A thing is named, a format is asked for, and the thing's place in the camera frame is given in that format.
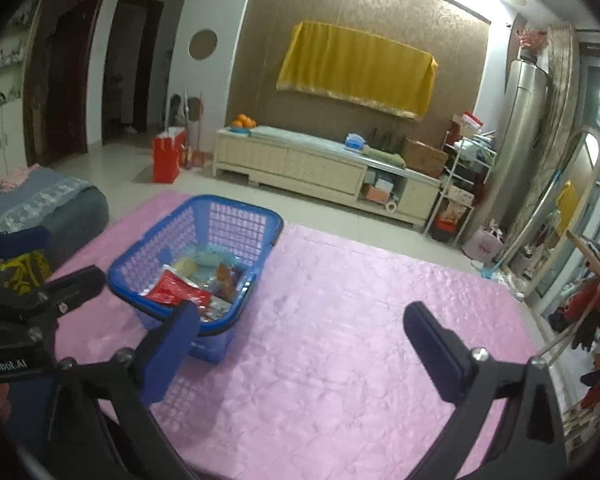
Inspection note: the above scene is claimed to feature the red yellow snack pouch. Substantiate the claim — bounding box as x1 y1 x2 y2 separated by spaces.
143 270 212 308

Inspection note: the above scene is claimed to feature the grey sofa with cover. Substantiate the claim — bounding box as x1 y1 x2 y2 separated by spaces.
0 167 109 295

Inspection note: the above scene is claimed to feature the blue plastic basket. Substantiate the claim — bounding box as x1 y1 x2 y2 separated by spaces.
108 195 284 364

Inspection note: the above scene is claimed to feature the red paper bag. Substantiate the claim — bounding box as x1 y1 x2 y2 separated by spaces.
151 127 186 184

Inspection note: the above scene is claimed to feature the pink gift bag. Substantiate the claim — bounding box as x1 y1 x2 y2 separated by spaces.
462 226 504 264

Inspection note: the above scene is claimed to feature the pink quilted tablecloth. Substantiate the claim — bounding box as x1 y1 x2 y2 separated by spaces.
60 191 538 479

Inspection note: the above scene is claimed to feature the arched floor mirror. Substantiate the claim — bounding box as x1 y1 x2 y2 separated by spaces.
520 126 600 300

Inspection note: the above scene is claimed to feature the silver standing air conditioner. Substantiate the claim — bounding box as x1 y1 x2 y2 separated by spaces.
467 58 547 233

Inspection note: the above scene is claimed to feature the bowl of oranges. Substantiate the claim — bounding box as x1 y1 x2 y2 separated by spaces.
228 114 257 134

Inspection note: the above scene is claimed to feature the white metal shelf rack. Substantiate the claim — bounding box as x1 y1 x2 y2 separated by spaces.
424 112 498 246

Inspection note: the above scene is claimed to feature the cream tv cabinet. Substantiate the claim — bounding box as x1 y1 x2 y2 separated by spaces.
212 126 440 228

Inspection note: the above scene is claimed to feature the cardboard box on cabinet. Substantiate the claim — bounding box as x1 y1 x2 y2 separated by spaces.
402 139 449 179

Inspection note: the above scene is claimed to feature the yellow cloth tv cover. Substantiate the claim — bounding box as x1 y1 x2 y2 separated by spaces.
276 21 438 122

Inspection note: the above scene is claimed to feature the red flower vase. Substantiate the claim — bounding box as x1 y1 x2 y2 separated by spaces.
516 28 546 64

